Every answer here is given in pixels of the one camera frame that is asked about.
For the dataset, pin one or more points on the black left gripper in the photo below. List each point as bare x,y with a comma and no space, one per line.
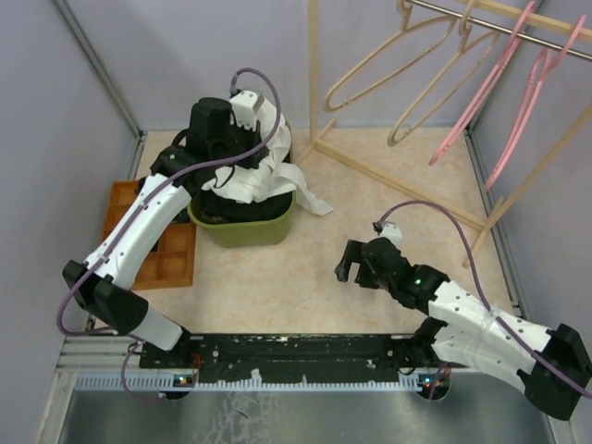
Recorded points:
253,159

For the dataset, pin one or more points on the pink plastic hanger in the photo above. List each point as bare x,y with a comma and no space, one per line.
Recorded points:
546,61

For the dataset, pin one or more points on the orange compartment tray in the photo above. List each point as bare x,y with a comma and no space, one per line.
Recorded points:
170,262

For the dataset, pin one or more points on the cream white garment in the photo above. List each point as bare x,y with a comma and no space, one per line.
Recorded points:
274,175

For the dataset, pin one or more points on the wooden rack frame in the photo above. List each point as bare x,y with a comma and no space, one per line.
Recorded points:
491,15

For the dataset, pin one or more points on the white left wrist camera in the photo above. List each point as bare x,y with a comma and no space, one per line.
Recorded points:
245,105

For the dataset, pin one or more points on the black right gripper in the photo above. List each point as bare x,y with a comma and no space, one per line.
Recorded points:
353,254

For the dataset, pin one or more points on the green plastic basket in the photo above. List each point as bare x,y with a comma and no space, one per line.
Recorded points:
247,234

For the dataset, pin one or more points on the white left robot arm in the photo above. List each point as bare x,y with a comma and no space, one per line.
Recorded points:
101,284

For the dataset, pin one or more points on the pink hanger with plaid shirt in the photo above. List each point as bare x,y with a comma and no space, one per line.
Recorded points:
487,86

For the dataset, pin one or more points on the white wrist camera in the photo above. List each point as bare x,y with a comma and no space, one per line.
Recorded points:
388,230
245,105

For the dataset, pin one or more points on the black garment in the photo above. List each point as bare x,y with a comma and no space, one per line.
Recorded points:
209,208

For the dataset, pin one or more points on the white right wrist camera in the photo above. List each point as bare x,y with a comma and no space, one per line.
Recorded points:
388,230

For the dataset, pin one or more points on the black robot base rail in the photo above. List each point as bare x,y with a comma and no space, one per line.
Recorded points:
290,359

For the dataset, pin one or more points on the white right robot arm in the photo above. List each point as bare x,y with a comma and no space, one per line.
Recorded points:
550,366

